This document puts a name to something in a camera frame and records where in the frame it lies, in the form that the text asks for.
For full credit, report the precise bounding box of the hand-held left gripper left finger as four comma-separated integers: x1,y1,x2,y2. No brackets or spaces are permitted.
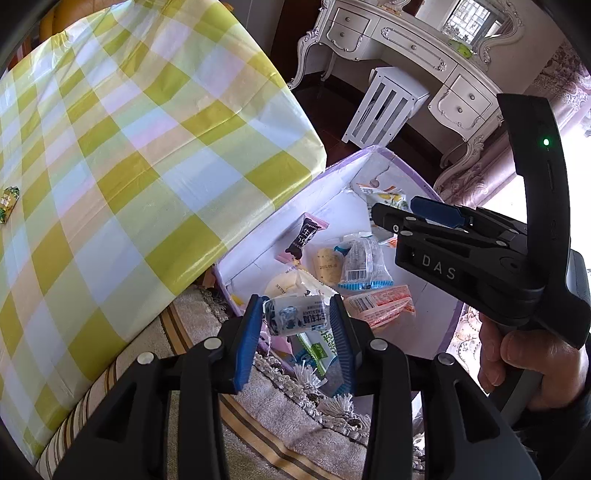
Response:
53,294,266,480

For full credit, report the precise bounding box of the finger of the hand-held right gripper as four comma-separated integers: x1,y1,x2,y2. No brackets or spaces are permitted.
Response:
410,196,476,227
372,202,462,236

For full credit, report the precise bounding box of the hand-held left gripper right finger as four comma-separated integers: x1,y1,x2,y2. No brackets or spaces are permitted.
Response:
329,294,541,480

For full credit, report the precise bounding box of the silver green snack packet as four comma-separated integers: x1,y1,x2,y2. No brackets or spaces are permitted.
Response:
288,330,340,377

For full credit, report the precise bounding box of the white orange snack packet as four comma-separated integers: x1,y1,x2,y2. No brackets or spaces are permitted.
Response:
352,181,413,247

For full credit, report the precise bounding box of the blue packet with dark filling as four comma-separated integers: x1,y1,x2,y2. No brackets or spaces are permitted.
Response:
335,233,394,291

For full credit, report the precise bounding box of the small white candy packet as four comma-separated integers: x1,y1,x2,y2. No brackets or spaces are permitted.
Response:
262,295,332,337

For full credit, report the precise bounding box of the orange red bread packet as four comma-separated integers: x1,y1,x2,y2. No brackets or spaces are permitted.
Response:
344,285,416,329

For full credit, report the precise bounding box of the purple cardboard box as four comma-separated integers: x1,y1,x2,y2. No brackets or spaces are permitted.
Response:
210,145,467,384

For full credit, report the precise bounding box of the yellow white snack packet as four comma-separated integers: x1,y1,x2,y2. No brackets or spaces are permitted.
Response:
264,270,340,301

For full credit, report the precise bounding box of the cream snack packet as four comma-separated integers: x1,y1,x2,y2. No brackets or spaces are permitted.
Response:
312,247,345,286

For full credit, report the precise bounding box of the pink black snack packet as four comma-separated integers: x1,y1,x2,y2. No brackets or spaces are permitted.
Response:
277,213,331,265

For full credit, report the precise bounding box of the person's right hand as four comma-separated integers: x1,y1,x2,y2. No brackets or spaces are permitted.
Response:
478,318,591,411

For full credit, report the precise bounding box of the grey fringed rug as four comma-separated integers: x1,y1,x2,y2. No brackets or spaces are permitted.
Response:
171,286,426,472

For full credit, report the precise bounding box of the striped mat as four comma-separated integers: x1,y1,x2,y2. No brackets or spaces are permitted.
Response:
36,302,370,480

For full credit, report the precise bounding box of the white slatted stool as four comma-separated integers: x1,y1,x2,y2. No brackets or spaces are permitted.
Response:
342,67,431,151

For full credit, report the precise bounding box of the white ornate vanity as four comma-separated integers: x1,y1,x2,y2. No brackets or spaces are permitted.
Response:
287,0,504,169

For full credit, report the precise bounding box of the ornate vanity mirror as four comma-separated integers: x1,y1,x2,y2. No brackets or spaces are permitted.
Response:
416,0,525,70

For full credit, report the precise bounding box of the green checked tablecloth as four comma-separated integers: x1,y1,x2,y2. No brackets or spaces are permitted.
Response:
0,0,328,467

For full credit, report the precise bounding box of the small green yellow candy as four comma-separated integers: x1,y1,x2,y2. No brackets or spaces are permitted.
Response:
0,185,21,224

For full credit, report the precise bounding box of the orange sofa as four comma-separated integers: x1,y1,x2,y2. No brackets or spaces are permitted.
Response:
39,0,134,33

